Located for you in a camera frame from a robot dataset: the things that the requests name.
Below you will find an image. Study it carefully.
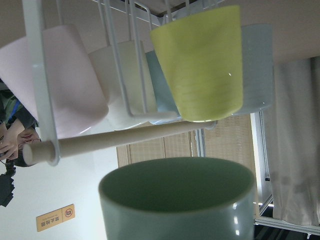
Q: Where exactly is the grey cup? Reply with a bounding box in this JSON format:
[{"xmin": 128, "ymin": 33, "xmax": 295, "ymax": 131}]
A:
[{"xmin": 232, "ymin": 23, "xmax": 275, "ymax": 116}]

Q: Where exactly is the white wire cup rack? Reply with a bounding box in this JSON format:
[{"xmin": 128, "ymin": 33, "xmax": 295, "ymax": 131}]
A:
[{"xmin": 22, "ymin": 0, "xmax": 217, "ymax": 166}]

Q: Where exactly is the pink cup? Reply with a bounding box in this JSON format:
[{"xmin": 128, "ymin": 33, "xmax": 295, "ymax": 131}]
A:
[{"xmin": 0, "ymin": 24, "xmax": 109, "ymax": 139}]

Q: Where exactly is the cream white cup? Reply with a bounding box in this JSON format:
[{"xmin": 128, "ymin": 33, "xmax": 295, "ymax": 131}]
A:
[{"xmin": 88, "ymin": 40, "xmax": 155, "ymax": 132}]

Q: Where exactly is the yellow cup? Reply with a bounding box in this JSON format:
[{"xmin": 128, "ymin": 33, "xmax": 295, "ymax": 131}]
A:
[{"xmin": 150, "ymin": 5, "xmax": 244, "ymax": 122}]

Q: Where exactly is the light blue cup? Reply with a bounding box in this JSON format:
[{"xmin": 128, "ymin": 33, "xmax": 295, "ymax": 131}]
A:
[{"xmin": 145, "ymin": 50, "xmax": 182, "ymax": 125}]

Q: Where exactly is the green cup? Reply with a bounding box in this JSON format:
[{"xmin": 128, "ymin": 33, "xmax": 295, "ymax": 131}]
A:
[{"xmin": 98, "ymin": 157, "xmax": 255, "ymax": 240}]

